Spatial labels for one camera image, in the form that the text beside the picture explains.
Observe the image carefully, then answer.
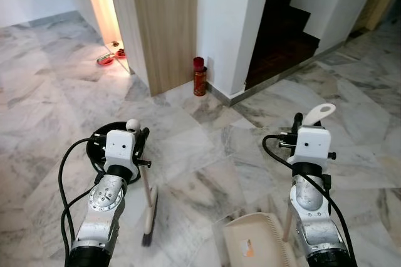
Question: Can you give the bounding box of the wooden handled broom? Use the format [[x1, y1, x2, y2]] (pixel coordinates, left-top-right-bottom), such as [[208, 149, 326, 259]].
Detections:
[[125, 118, 160, 246]]

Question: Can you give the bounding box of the black round waste bin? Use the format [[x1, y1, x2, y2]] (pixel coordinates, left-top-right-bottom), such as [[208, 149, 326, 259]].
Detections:
[[85, 120, 142, 184]]

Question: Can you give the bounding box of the red brown cylindrical canister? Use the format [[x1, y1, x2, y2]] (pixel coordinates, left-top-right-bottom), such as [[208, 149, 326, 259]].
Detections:
[[192, 56, 208, 98]]

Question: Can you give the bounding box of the red shallow dish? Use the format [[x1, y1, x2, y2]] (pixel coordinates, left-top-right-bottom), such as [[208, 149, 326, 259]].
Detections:
[[96, 55, 116, 66]]

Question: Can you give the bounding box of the dark wooden staircase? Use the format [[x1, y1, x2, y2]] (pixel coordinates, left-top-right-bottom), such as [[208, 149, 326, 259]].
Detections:
[[244, 0, 321, 90]]

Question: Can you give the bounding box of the tall wood grain cabinet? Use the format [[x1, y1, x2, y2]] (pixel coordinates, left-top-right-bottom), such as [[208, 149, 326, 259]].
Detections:
[[78, 0, 201, 97]]

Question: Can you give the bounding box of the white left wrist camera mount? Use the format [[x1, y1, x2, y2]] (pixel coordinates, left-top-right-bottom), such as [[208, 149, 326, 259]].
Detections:
[[103, 128, 140, 177]]

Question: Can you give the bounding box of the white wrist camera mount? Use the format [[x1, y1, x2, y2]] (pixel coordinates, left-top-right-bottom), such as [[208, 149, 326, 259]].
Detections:
[[294, 125, 332, 168], [103, 128, 140, 177]]

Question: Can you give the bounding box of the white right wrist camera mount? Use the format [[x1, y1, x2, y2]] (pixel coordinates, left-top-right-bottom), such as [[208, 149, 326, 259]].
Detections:
[[294, 125, 332, 168]]

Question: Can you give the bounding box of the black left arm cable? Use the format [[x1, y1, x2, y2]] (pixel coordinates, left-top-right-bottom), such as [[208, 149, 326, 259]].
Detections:
[[59, 132, 108, 263]]

